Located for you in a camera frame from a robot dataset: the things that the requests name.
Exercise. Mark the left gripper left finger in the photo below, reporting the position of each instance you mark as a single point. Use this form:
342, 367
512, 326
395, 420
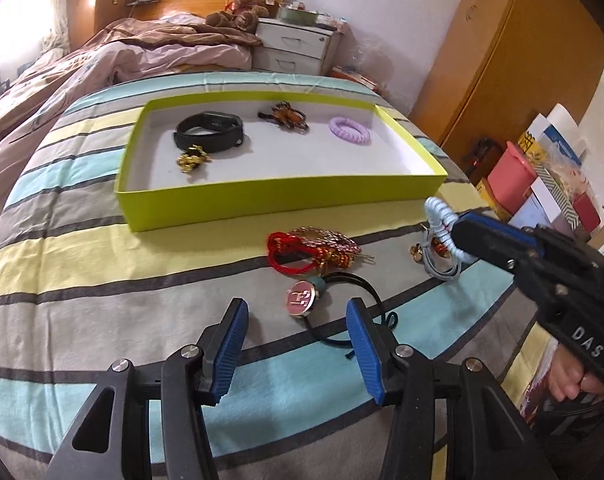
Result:
221, 345

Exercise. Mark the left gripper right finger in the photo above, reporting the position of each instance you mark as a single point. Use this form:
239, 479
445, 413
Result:
373, 345

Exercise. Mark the black smart band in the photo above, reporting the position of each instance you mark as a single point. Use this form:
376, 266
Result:
214, 132

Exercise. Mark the right hand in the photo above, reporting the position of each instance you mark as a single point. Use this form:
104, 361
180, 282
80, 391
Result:
567, 377

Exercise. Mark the pink plastic bin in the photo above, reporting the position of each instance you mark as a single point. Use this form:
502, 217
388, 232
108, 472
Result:
511, 178

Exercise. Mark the striped bed sheet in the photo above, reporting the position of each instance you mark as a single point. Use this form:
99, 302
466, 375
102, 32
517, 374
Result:
78, 291

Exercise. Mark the green shallow cardboard box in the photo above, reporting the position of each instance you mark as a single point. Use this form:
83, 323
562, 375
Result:
300, 151

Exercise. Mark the wooden door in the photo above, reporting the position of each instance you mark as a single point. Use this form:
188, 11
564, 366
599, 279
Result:
502, 63

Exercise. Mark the cardboard box with books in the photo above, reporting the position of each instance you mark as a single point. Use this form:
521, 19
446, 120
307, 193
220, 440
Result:
352, 75

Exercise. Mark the white nightstand drawers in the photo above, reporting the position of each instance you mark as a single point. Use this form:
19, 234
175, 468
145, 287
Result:
294, 49

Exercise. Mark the pink brown duvet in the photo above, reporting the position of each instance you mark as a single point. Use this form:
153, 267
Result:
125, 50

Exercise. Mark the green basin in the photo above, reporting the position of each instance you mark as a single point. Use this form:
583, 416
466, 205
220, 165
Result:
294, 15

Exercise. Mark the brown teddy bear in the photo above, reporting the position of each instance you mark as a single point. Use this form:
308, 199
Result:
243, 15

